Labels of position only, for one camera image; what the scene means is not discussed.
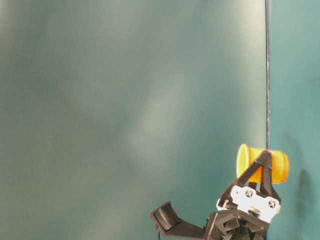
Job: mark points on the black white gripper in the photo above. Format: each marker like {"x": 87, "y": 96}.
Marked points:
{"x": 251, "y": 215}

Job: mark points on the yellow plastic cup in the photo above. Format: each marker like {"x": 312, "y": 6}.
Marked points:
{"x": 280, "y": 162}

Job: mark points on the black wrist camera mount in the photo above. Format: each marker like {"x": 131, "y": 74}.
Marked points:
{"x": 167, "y": 223}

